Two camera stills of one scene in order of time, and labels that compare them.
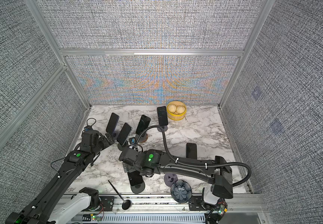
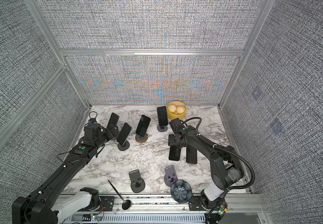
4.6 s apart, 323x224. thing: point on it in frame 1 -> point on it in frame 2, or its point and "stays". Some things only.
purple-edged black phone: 162,116 stays
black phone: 135,178 -> 174,153
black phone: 191,150 stays
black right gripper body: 129,169 -> 173,140
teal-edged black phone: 124,134 stays
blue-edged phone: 112,123 stays
